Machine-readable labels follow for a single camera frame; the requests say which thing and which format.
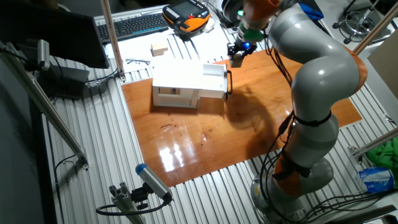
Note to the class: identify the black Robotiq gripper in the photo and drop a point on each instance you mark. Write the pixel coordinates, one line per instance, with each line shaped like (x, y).
(244, 47)

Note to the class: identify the light wooden cube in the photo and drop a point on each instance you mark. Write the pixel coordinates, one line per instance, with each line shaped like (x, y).
(237, 60)

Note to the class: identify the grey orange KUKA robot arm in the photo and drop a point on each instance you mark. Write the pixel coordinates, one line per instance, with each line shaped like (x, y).
(323, 71)

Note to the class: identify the white plastic drawer cabinet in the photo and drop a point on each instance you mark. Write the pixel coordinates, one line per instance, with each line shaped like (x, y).
(174, 74)

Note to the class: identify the black filament spool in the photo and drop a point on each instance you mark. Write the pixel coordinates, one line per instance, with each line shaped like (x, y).
(231, 11)

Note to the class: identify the white computer mouse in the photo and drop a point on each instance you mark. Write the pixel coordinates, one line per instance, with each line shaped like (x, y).
(209, 25)

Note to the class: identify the orange black teach pendant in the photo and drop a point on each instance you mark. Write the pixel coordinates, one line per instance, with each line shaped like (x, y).
(186, 15)

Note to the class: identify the blue cloth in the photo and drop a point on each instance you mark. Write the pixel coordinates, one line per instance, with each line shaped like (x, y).
(312, 12)

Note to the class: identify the beige wooden block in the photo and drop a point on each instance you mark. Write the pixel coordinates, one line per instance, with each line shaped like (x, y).
(159, 49)

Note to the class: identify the glossy brown wooden board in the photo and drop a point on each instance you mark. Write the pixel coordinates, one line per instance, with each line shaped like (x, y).
(186, 140)

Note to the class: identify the black computer keyboard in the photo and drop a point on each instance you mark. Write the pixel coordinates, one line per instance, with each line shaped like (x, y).
(133, 26)

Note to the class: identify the metal stool base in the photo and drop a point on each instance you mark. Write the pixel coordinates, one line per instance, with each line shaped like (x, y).
(357, 25)

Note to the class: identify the beige panel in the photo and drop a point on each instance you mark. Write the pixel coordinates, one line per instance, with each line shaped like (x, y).
(385, 68)

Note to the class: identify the black box device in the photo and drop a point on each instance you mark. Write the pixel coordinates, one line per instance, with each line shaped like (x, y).
(68, 81)

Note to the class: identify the green cloth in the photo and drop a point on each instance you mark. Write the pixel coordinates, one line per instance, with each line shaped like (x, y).
(385, 155)

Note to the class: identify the black computer monitor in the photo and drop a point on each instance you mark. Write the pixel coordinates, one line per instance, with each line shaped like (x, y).
(62, 34)

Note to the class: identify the blue white plastic package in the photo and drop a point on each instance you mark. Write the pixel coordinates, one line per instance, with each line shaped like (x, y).
(376, 179)

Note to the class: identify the short aluminium profile stub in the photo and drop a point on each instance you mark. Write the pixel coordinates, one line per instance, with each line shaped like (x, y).
(124, 202)

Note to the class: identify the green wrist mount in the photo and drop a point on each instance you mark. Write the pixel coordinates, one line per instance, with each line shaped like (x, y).
(252, 35)

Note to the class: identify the black frame eyeglasses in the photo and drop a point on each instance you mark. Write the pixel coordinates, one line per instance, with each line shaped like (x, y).
(132, 61)

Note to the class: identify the aluminium frame profile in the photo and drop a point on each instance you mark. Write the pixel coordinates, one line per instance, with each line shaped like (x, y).
(113, 40)
(373, 143)
(46, 105)
(376, 26)

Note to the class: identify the silver camera with blue end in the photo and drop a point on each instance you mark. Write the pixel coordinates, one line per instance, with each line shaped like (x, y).
(152, 180)

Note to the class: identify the black camera clamp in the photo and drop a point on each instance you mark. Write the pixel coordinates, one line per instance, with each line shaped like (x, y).
(140, 196)

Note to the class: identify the silver camera on pole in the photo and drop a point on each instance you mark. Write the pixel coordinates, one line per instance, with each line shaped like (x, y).
(43, 54)

